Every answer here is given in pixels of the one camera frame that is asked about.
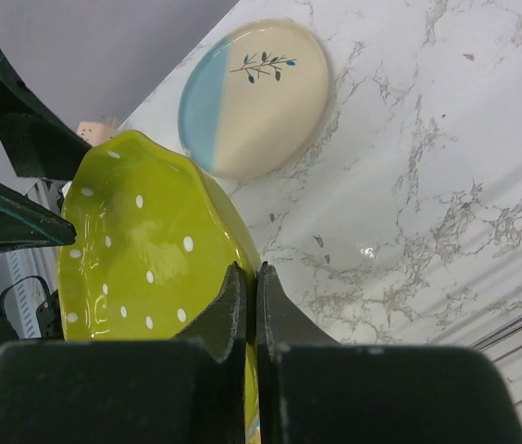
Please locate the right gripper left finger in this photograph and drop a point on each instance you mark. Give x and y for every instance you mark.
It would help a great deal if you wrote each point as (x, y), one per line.
(189, 389)

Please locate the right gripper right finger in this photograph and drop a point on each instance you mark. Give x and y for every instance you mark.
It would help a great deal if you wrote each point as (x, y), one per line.
(313, 389)

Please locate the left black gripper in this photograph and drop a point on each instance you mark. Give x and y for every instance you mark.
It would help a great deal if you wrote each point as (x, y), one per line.
(38, 145)

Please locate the green polka dot plate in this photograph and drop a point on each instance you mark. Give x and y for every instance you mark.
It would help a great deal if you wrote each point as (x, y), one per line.
(155, 237)

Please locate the pink cube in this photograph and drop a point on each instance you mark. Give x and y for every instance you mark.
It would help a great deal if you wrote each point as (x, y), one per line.
(98, 132)

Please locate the cream and blue plate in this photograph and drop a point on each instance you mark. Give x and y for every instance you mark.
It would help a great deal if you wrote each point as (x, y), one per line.
(254, 100)

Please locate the white cable duct left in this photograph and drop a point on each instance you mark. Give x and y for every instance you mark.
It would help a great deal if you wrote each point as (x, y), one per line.
(23, 300)

